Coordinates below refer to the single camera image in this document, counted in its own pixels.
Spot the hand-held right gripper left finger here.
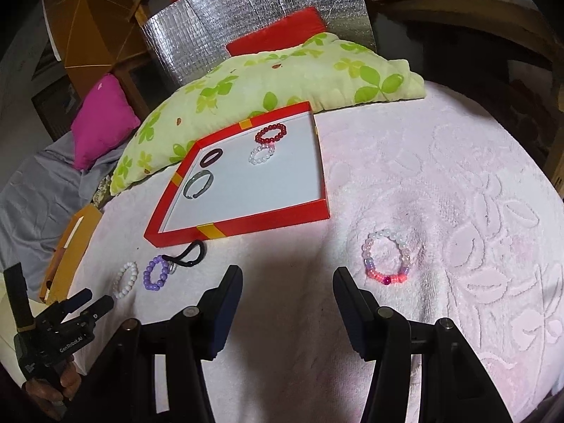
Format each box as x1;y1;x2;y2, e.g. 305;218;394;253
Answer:
94;265;244;423

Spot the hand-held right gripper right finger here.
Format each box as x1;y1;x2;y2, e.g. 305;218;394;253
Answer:
332;266;498;423

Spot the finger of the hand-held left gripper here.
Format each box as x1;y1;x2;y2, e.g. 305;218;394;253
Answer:
84;295;115;320
57;288;93;314

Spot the white bead bracelet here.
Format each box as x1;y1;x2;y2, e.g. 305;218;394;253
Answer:
112;261;139;300

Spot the clear and pink bead bracelet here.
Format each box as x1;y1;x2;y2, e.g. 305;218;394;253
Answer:
362;229;416;287

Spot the purple bead bracelet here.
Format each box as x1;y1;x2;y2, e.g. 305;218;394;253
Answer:
143;256;172;290

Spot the red shallow box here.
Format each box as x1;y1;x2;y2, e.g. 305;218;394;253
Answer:
145;101;330;248

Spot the grey bangle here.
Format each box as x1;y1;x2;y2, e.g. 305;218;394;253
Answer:
184;170;215;200

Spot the dark maroon ring bangle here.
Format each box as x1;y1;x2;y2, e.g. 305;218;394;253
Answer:
200;148;223;169

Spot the pale pink bead bracelet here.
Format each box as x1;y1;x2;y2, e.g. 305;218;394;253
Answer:
249;143;276;166

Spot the red bead bracelet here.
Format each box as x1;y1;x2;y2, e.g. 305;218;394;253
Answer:
255;124;288;145

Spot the person's left hand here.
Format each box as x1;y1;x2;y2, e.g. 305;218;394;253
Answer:
22;363;84;420

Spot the orange cardboard box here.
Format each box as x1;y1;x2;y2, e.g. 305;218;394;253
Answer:
39;204;104;305

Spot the grey blanket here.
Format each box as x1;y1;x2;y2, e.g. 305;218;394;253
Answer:
0;132;128;305

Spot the patterned floral cloth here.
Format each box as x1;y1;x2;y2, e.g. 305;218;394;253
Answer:
92;174;113;208

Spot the pink embossed blanket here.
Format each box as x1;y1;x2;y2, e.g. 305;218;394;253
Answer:
66;79;564;423

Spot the magenta cushion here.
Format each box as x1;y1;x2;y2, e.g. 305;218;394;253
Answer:
70;73;141;171

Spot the green floral pillow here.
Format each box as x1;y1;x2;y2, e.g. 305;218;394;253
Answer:
109;32;427;195

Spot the orange cabinet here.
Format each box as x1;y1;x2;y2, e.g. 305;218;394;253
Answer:
42;0;148;80

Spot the red cushion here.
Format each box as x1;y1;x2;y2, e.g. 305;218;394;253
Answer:
226;6;329;56

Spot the silver foil panel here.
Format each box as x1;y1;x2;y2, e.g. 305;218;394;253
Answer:
140;0;377;89

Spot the black hair tie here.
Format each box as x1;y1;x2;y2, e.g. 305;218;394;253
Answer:
163;240;206;269

